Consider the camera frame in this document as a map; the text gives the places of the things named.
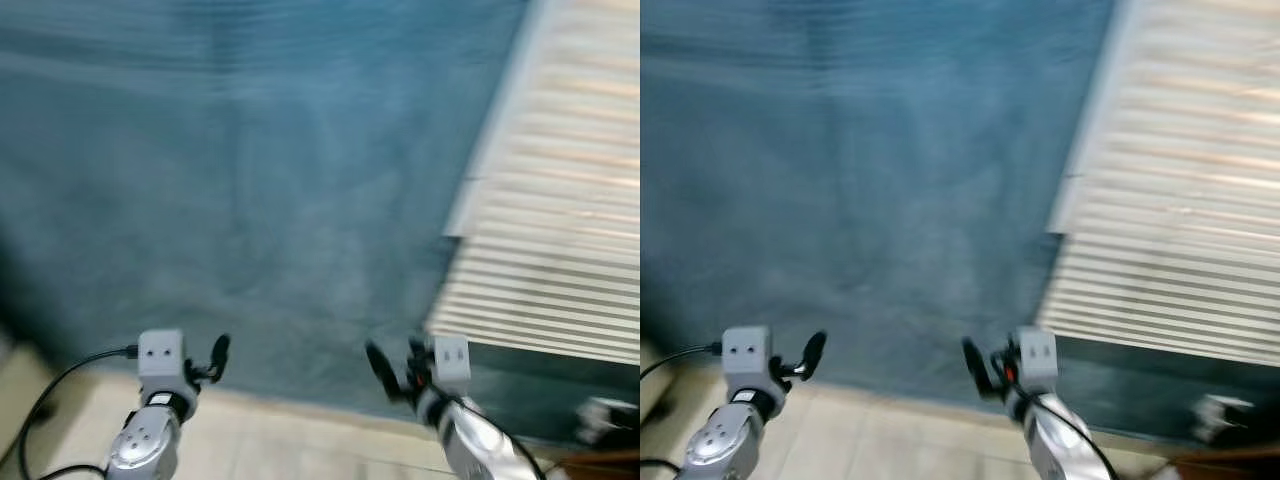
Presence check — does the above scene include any brown wooden furniture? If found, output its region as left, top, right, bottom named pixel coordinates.
left=1163, top=445, right=1280, bottom=480
left=545, top=450, right=641, bottom=480

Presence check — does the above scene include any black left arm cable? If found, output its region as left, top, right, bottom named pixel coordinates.
left=640, top=343, right=724, bottom=473
left=15, top=344, right=139, bottom=480

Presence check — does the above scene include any blue carpet rug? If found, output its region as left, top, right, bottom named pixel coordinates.
left=0, top=0, right=641, bottom=448
left=640, top=0, right=1280, bottom=451

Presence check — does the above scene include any white slatted panel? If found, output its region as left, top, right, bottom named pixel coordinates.
left=1034, top=0, right=1280, bottom=368
left=424, top=0, right=641, bottom=367

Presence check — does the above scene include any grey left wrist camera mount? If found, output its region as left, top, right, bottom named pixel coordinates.
left=721, top=326, right=773, bottom=393
left=137, top=330, right=188, bottom=397

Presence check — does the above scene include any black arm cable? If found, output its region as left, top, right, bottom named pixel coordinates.
left=1038, top=393, right=1121, bottom=480
left=458, top=396, right=548, bottom=480
left=15, top=344, right=139, bottom=480
left=640, top=343, right=724, bottom=473

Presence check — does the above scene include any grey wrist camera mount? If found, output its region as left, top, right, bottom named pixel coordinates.
left=431, top=334, right=472, bottom=388
left=1016, top=327, right=1059, bottom=392
left=137, top=330, right=188, bottom=397
left=721, top=326, right=773, bottom=393

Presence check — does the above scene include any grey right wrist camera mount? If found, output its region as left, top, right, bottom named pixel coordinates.
left=1016, top=327, right=1059, bottom=392
left=431, top=334, right=472, bottom=388

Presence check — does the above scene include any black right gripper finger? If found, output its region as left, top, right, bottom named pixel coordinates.
left=961, top=336, right=997, bottom=398
left=364, top=341, right=404, bottom=402

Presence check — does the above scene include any small white object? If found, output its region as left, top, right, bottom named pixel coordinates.
left=1194, top=392, right=1257, bottom=443
left=577, top=396, right=641, bottom=447

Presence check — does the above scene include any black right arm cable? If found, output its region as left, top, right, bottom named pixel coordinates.
left=458, top=396, right=548, bottom=480
left=1038, top=393, right=1121, bottom=480

